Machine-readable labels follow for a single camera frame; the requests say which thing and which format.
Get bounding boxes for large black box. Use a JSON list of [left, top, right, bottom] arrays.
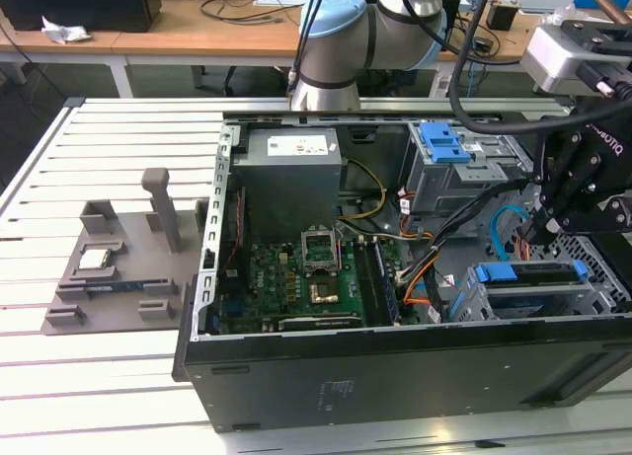
[[0, 0, 162, 34]]

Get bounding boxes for wooden desk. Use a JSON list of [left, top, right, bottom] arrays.
[[0, 0, 632, 99]]

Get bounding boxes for silver CPU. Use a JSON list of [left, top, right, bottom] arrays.
[[77, 250, 111, 269]]

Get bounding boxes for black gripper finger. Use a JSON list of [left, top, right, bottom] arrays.
[[527, 126, 588, 245], [542, 195, 632, 246]]

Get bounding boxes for black cable bundle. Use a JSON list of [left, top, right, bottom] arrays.
[[394, 178, 534, 288]]

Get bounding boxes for orange wire with connector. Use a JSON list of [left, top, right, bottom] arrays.
[[513, 222, 534, 262]]

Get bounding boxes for black open PC case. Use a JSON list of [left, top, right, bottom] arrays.
[[171, 110, 632, 434]]

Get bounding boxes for looped black desk cable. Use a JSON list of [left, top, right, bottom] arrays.
[[199, 0, 300, 28]]

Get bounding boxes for blue wire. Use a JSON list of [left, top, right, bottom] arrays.
[[491, 203, 537, 262]]

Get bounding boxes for black RAM slot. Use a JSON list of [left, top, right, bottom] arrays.
[[355, 240, 379, 328]]

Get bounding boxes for grey parts rack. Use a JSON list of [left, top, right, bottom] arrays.
[[39, 167, 211, 338]]

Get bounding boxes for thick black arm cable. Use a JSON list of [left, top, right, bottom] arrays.
[[446, 0, 544, 136]]

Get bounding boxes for black camera bracket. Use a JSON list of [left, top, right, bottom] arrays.
[[560, 18, 632, 101]]

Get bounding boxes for grey metal disk bay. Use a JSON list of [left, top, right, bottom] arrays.
[[451, 260, 618, 323]]

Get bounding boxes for hard disk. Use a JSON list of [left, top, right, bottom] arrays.
[[463, 260, 588, 321]]

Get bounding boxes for CPU socket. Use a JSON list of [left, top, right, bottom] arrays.
[[306, 276, 343, 308]]

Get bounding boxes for yellow wire bundle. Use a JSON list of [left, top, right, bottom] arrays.
[[340, 158, 389, 224]]

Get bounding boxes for dark RAM stick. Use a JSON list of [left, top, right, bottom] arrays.
[[372, 237, 402, 327]]

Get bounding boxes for small black box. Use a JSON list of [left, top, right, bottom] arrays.
[[486, 0, 519, 31]]

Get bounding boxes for grey metal drive cage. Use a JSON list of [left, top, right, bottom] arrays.
[[402, 121, 537, 217]]

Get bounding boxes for crumpled white paper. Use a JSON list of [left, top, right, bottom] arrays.
[[39, 14, 94, 45]]

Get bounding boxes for orange and grey wire bundle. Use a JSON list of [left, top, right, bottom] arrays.
[[394, 255, 448, 306]]

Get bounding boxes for metal socket cover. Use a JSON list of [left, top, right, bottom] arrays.
[[299, 223, 341, 277]]

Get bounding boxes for green motherboard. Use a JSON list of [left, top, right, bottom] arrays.
[[216, 237, 396, 334]]

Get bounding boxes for flat grey tray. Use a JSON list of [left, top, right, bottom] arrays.
[[517, 0, 577, 13]]

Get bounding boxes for grey power supply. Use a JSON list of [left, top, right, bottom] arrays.
[[230, 127, 347, 244]]

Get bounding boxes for black graphics card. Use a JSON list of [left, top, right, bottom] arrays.
[[261, 314, 366, 334]]

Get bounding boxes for blue plastic latch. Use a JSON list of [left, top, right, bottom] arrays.
[[419, 121, 471, 164]]

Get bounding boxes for thin red wire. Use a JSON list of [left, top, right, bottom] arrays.
[[224, 186, 248, 273]]

